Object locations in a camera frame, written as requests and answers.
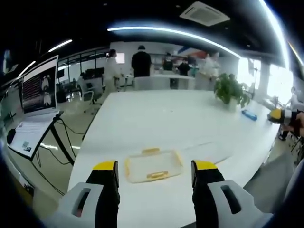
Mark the potted green plant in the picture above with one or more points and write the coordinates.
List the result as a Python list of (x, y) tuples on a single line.
[(230, 89)]

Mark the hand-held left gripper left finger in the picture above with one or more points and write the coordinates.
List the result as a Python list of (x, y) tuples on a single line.
[(95, 209)]

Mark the long ceiling strip light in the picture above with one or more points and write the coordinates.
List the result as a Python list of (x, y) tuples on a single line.
[(180, 35)]

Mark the white office chair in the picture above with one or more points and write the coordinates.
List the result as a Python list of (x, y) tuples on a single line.
[(89, 89)]

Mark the ceiling air conditioner vent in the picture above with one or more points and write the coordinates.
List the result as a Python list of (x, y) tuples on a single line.
[(205, 13)]

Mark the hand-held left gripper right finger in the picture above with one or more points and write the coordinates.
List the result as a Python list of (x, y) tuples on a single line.
[(209, 209)]

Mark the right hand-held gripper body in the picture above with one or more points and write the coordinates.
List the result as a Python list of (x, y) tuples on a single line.
[(291, 117)]

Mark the short ceiling strip light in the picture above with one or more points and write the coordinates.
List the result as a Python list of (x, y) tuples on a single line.
[(60, 45)]

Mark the clear tray with yellow rim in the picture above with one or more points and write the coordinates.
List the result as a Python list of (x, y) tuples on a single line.
[(154, 164)]

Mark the blue box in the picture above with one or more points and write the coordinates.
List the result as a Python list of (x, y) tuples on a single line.
[(249, 115)]

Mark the open laptop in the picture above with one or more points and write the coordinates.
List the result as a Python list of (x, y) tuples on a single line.
[(39, 90)]

